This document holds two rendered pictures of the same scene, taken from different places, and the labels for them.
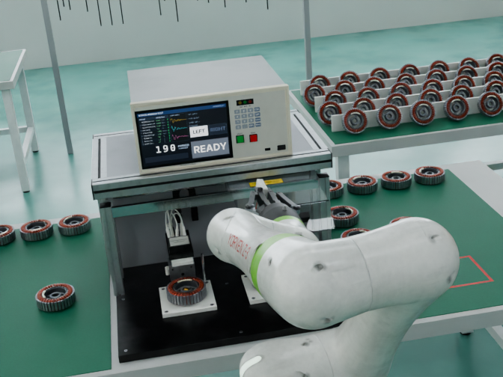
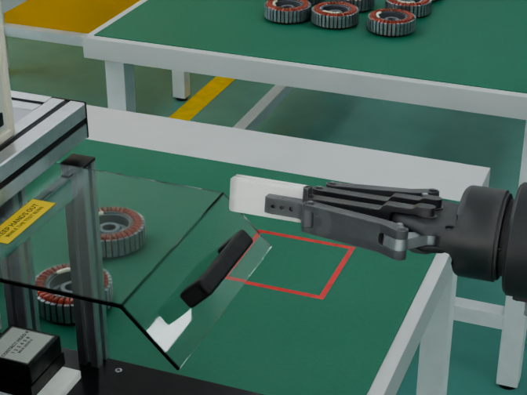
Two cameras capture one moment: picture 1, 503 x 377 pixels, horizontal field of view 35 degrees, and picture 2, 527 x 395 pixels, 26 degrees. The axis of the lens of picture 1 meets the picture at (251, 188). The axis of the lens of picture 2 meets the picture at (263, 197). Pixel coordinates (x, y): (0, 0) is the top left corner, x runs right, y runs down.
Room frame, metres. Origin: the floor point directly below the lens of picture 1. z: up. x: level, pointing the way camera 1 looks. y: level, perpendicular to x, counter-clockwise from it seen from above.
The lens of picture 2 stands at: (1.31, 0.74, 1.63)
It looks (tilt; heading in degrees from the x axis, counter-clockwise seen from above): 27 degrees down; 299
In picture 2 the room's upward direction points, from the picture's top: straight up
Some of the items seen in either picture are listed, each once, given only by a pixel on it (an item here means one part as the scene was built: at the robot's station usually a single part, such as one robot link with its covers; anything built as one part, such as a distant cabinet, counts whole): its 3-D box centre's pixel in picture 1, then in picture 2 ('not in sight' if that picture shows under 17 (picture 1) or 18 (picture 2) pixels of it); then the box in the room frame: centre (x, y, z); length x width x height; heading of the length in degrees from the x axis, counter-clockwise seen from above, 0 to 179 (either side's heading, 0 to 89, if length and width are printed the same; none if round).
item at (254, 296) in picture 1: (271, 285); not in sight; (1.96, -0.03, 0.78); 0.15 x 0.15 x 0.01; 8
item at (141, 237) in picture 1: (213, 209); not in sight; (2.19, 0.12, 0.92); 0.66 x 0.01 x 0.30; 98
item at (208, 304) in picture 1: (187, 298); not in sight; (1.92, 0.21, 0.78); 0.15 x 0.15 x 0.01; 8
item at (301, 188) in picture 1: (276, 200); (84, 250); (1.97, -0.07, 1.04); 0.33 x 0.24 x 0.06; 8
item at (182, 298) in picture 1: (186, 290); not in sight; (1.92, 0.21, 0.80); 0.11 x 0.11 x 0.04
